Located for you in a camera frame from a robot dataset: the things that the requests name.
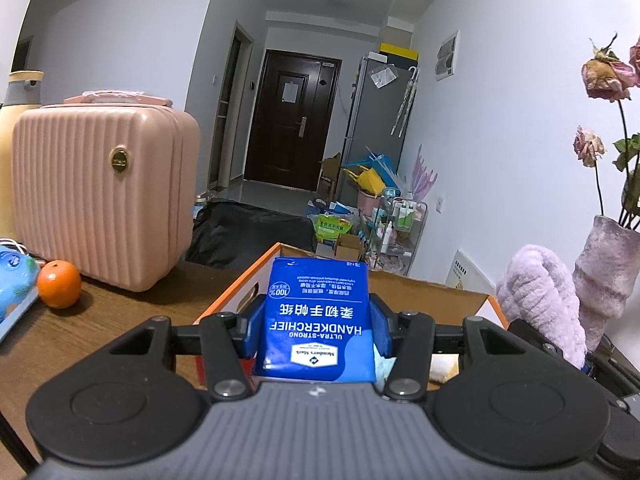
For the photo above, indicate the yellow and black box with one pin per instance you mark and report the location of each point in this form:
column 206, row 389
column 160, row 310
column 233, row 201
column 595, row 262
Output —
column 397, row 52

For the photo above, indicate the pink ribbed suitcase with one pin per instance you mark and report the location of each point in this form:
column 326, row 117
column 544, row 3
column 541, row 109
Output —
column 100, row 185

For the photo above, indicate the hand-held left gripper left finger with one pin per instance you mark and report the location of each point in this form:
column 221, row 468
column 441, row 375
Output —
column 255, row 320

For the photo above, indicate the orange-rimmed cardboard box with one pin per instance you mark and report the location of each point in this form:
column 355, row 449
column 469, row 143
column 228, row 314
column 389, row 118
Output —
column 430, row 300

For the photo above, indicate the purple wall decoration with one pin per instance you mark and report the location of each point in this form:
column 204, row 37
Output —
column 424, row 175

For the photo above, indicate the clear plastic bag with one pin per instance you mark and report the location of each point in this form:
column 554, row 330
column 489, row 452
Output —
column 383, row 76

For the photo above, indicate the grey refrigerator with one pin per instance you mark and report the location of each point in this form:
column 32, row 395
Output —
column 370, row 125

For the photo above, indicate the small open cardboard box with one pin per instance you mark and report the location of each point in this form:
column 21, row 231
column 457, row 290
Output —
column 349, row 250

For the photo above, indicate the black bag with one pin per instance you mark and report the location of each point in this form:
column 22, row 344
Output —
column 245, row 235

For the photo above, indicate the white and yellow plush toy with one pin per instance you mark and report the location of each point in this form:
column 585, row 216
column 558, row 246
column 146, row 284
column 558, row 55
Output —
column 443, row 367

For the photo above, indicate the pale blue cloth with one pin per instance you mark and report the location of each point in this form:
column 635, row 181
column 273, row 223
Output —
column 385, row 367

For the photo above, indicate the mauve felt vase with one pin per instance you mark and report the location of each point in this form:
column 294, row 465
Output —
column 602, row 280

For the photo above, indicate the white paper notice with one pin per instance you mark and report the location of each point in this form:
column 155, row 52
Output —
column 291, row 91

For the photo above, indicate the white folded umbrella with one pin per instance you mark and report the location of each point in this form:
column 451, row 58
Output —
column 405, row 102

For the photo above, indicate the pink bin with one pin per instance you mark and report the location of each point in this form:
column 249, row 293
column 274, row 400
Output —
column 369, row 201

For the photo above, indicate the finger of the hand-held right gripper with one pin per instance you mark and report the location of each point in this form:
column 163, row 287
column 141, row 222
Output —
column 537, row 342

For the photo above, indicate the dark brown entrance door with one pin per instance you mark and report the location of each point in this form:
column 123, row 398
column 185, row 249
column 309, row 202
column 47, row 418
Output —
column 290, row 135

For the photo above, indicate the white electrical panel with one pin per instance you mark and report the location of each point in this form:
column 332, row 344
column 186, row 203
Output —
column 446, row 55

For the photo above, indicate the blue tissue pack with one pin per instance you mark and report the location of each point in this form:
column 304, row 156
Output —
column 315, row 320

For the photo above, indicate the pale blue tray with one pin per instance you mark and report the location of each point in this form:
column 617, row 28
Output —
column 20, row 320

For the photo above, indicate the blue and yellow bags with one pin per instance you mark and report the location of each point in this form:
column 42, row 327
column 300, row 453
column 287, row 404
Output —
column 370, row 175

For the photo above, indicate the side doorway frame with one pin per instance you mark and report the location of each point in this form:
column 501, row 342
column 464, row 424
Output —
column 227, row 110

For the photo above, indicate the purple fluffy towel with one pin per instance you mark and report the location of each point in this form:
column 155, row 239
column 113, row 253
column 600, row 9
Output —
column 540, row 290

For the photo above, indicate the dried pink rose bouquet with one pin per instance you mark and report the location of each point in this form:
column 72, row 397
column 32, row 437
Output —
column 607, row 75

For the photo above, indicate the orange fruit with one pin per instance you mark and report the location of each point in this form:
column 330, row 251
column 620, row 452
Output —
column 59, row 284

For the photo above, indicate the pink packet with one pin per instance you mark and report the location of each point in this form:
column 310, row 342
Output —
column 120, row 97

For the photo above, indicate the cream thermos jug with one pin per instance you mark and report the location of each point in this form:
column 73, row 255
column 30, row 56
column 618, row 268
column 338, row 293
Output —
column 7, row 160

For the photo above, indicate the pale blue plastic bag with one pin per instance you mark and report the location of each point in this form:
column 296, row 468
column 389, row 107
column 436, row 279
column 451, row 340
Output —
column 201, row 207

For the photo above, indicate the blue printed pouch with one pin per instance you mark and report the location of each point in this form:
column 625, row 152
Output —
column 15, row 280

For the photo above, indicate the green printed bag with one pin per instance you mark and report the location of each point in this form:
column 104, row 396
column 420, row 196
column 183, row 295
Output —
column 330, row 227

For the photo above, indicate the brown cardboard box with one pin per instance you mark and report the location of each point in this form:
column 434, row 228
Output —
column 330, row 175

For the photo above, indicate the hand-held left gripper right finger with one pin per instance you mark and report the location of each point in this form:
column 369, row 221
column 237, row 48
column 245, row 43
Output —
column 380, row 325

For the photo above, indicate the white board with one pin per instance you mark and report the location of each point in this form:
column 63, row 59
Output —
column 467, row 272

